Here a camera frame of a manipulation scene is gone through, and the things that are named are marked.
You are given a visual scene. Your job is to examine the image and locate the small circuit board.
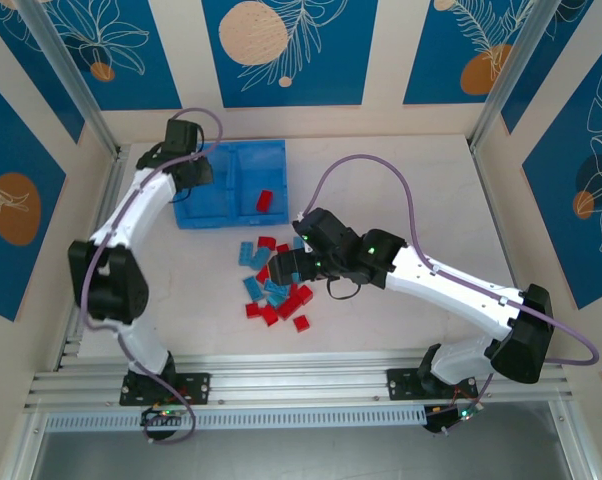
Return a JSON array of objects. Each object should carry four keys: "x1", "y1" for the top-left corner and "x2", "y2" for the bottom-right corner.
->
[
  {"x1": 424, "y1": 402, "x2": 485, "y2": 435},
  {"x1": 141, "y1": 405, "x2": 188, "y2": 427}
]

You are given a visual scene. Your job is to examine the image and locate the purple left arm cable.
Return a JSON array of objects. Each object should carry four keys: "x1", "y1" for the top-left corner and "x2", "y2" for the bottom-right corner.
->
[{"x1": 78, "y1": 107, "x2": 226, "y2": 445}]

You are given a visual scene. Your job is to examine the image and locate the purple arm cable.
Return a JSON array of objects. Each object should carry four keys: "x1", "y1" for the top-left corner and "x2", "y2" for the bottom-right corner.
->
[
  {"x1": 304, "y1": 154, "x2": 601, "y2": 416},
  {"x1": 78, "y1": 107, "x2": 226, "y2": 445}
]

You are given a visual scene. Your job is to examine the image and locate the thin black cable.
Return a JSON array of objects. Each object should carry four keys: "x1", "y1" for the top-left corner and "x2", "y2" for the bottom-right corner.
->
[{"x1": 325, "y1": 277, "x2": 365, "y2": 301}]

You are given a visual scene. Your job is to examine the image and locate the aluminium side rail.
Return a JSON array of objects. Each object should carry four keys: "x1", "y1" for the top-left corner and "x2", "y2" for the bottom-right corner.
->
[
  {"x1": 468, "y1": 139, "x2": 567, "y2": 371},
  {"x1": 55, "y1": 144, "x2": 127, "y2": 371}
]

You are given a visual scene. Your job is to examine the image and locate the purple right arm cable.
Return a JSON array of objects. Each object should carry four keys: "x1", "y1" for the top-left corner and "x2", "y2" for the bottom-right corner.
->
[{"x1": 304, "y1": 154, "x2": 601, "y2": 416}]

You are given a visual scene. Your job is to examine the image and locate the wide aluminium frame rail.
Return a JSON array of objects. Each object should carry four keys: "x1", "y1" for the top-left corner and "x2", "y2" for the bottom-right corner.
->
[{"x1": 23, "y1": 349, "x2": 577, "y2": 416}]

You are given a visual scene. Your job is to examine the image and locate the aluminium corner post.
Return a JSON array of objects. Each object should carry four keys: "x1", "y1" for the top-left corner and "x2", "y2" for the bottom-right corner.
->
[
  {"x1": 18, "y1": 0, "x2": 120, "y2": 156},
  {"x1": 470, "y1": 0, "x2": 557, "y2": 151}
]

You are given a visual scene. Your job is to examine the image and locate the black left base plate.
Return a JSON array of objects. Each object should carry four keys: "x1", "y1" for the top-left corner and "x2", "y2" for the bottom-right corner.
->
[{"x1": 119, "y1": 372, "x2": 212, "y2": 406}]

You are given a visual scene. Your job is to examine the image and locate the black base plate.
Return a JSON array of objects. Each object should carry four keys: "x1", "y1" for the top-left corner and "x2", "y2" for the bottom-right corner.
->
[
  {"x1": 386, "y1": 367, "x2": 480, "y2": 401},
  {"x1": 119, "y1": 372, "x2": 212, "y2": 406}
]

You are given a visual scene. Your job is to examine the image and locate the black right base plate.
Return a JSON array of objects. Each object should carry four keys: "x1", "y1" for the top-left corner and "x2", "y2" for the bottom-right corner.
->
[{"x1": 386, "y1": 367, "x2": 480, "y2": 401}]

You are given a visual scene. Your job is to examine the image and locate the white slotted cable duct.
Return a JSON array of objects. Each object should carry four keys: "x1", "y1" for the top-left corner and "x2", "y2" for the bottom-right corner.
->
[{"x1": 44, "y1": 405, "x2": 427, "y2": 434}]

